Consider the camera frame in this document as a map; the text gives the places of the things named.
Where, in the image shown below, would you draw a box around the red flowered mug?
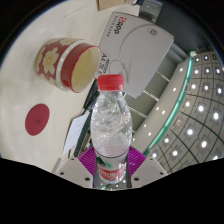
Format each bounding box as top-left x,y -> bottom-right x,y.
35,37 -> 102,94

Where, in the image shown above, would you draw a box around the round ceiling lights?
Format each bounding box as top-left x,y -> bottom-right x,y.
146,49 -> 224,161

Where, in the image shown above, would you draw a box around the black laptop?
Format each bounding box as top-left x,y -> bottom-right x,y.
82,78 -> 101,111

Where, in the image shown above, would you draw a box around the clear red-capped water bottle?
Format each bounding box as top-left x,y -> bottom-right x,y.
90,74 -> 134,185

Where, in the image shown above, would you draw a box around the flat round red coaster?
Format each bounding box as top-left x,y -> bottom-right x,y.
24,103 -> 51,137

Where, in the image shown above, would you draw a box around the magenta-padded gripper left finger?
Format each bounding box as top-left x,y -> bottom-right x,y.
53,146 -> 98,189

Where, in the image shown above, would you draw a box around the white copy paper carton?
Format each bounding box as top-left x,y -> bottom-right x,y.
98,11 -> 175,99

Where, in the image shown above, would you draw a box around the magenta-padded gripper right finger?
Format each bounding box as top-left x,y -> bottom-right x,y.
125,145 -> 169,188

